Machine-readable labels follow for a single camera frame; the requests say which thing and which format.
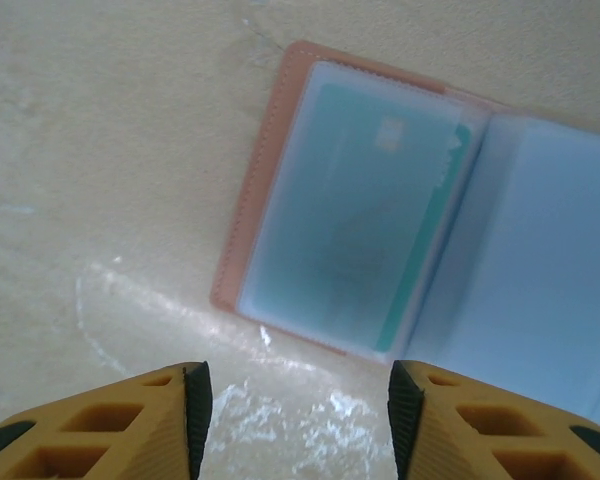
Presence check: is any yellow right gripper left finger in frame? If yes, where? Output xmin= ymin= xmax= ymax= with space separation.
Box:
xmin=0 ymin=359 xmax=213 ymax=480

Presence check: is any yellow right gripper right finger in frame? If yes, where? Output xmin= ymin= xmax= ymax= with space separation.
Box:
xmin=387 ymin=359 xmax=600 ymax=480

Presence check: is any mint green credit card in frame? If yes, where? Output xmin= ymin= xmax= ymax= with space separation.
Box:
xmin=314 ymin=82 xmax=475 ymax=353

